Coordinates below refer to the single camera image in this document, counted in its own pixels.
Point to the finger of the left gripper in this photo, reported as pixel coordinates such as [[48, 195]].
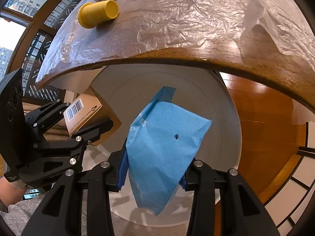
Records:
[[49, 160], [46, 116]]

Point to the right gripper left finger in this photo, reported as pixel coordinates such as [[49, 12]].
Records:
[[60, 212]]

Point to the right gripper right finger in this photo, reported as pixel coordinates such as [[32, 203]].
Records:
[[242, 213]]

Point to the brown cardboard box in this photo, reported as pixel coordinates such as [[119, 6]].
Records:
[[89, 109]]

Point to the yellow plastic cup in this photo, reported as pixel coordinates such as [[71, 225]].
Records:
[[92, 14]]

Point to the person left hand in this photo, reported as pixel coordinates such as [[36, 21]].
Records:
[[11, 193]]

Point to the clear plastic table cover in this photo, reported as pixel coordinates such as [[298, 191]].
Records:
[[147, 25]]

